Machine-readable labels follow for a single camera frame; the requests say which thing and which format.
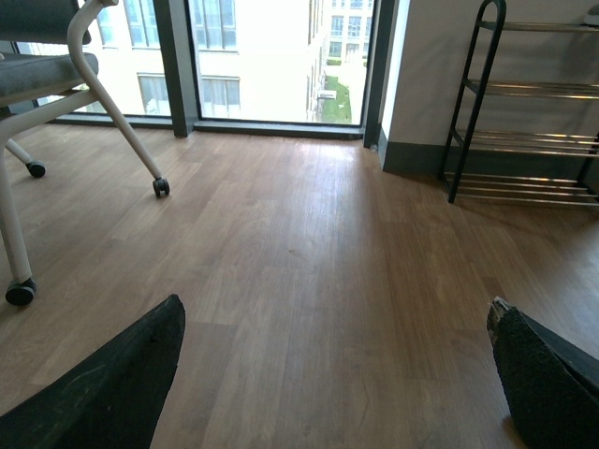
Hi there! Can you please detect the white grey office chair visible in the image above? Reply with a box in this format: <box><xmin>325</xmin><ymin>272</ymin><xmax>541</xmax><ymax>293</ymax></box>
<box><xmin>0</xmin><ymin>0</ymin><xmax>171</xmax><ymax>307</ymax></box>

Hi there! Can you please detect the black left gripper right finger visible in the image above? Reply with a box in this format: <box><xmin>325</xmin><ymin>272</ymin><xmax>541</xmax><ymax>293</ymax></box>
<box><xmin>487</xmin><ymin>297</ymin><xmax>598</xmax><ymax>448</ymax></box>

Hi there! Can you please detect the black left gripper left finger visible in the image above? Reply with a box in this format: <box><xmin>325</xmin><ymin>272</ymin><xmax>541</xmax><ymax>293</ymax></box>
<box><xmin>1</xmin><ymin>295</ymin><xmax>185</xmax><ymax>448</ymax></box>

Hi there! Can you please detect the black metal shoe rack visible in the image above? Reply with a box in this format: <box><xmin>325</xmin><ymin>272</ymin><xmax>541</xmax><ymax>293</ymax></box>
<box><xmin>437</xmin><ymin>1</ymin><xmax>598</xmax><ymax>207</ymax></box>

